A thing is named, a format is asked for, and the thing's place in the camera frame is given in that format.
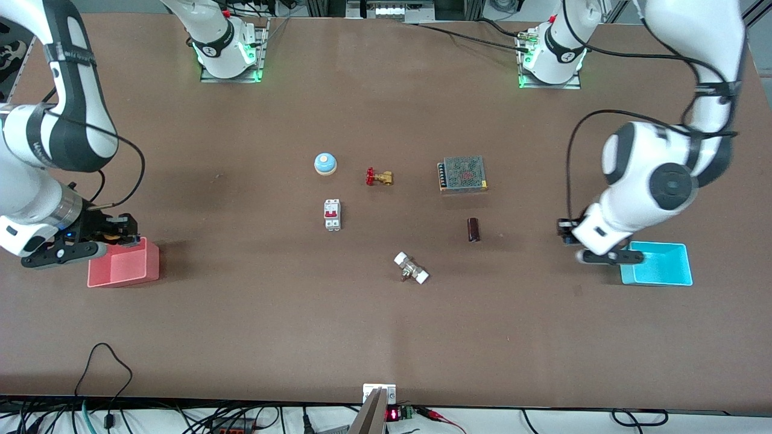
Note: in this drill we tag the camouflage shoe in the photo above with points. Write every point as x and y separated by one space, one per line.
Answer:
9 54

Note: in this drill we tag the silver control box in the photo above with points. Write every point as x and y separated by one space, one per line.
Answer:
392 11

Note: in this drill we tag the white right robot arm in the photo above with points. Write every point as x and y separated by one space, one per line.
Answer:
36 138

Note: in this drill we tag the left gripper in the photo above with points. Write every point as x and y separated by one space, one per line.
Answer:
566 231

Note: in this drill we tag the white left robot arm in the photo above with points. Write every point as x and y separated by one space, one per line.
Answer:
657 181

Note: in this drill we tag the white capped metal fitting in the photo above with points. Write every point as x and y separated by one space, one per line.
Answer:
411 268

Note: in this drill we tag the red digit display module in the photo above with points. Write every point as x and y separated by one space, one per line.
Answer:
392 414

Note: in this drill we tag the blue domed white button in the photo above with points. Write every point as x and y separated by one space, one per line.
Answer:
325 166

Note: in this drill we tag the green terminal block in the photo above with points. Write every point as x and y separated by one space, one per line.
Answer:
407 412

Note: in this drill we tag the metal mesh power supply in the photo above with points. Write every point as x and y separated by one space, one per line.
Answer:
463 173

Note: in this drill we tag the grey camera pole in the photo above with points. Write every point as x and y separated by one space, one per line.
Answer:
369 420

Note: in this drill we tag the yellow push button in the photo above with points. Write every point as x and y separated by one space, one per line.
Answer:
114 237

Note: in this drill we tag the pink plastic box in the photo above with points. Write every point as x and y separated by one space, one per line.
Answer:
129 268

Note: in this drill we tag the white circuit breaker red switch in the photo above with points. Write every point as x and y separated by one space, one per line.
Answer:
332 217

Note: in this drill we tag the cyan plastic box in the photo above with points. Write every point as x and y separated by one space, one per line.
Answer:
663 268

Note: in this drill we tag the brown cylindrical capacitor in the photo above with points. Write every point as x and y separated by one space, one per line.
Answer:
474 230

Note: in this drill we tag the aluminium arm base plate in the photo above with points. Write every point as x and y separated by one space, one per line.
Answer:
573 85
263 55

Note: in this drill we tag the aluminium frame profile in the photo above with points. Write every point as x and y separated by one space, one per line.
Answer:
754 15

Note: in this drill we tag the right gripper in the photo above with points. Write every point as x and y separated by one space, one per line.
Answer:
96 226

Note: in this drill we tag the white pole bracket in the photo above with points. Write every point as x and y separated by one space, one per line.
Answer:
369 390

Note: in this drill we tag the red clip lead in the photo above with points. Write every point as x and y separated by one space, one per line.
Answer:
435 415

